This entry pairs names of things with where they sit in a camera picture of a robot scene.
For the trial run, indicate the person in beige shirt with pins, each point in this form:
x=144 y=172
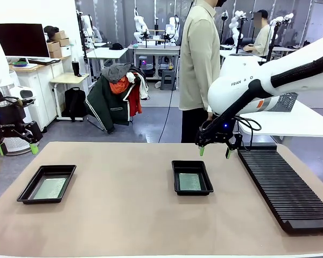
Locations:
x=196 y=67

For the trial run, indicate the white cabinet with wooden top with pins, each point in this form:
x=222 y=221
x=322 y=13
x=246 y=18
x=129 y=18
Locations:
x=40 y=86

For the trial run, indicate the grey plastic stool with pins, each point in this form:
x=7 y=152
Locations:
x=167 y=79

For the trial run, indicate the green perforated circuit board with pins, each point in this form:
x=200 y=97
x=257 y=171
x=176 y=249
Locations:
x=189 y=181
x=50 y=188

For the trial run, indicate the white storage box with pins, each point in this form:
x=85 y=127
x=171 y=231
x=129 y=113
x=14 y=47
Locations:
x=66 y=51

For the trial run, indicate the black tumbler cup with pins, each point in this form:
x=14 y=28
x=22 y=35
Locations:
x=76 y=69

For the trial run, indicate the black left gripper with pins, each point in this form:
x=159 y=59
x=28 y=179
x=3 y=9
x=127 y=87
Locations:
x=6 y=118

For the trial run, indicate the black backpack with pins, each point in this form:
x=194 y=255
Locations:
x=75 y=102

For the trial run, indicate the pile of jackets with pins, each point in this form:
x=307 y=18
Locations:
x=107 y=99

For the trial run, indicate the grey mesh plastic basket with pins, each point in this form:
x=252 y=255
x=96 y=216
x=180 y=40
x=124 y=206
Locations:
x=288 y=102

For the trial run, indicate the person's right hand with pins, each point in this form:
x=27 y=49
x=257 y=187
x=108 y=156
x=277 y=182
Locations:
x=209 y=116

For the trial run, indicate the black tripod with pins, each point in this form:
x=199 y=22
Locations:
x=272 y=43

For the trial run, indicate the grey background workbench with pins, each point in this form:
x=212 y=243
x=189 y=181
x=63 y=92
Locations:
x=156 y=49

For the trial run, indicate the long white background table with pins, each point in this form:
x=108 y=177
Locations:
x=228 y=53

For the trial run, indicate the green bowl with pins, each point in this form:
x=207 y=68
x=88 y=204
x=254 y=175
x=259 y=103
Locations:
x=19 y=64

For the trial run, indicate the black ESD tray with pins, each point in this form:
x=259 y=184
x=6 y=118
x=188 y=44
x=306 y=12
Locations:
x=29 y=185
x=177 y=166

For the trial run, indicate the white side table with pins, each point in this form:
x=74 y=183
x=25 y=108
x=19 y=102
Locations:
x=293 y=123

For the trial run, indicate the black cap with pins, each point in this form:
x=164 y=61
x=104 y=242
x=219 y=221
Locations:
x=115 y=47

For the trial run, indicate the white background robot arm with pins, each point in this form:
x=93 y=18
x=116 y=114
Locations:
x=173 y=27
x=140 y=27
x=235 y=27

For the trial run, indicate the black camera stand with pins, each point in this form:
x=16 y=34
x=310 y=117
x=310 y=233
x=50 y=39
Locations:
x=83 y=40

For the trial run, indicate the black computer monitor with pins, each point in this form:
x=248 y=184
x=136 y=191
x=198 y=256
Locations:
x=21 y=40

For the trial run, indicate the small beige desk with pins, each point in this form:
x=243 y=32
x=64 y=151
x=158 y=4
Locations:
x=70 y=78

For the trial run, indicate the black slotted board rack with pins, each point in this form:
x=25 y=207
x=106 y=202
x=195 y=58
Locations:
x=290 y=199

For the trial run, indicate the grey door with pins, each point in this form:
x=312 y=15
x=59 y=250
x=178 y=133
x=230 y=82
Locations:
x=317 y=21

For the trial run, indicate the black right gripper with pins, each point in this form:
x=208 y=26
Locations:
x=220 y=135

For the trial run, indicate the black keyboard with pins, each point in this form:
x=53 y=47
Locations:
x=43 y=61

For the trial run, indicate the background person with black cap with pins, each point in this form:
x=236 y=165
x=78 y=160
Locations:
x=262 y=37

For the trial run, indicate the small cardboard box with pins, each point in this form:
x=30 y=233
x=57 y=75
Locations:
x=59 y=35

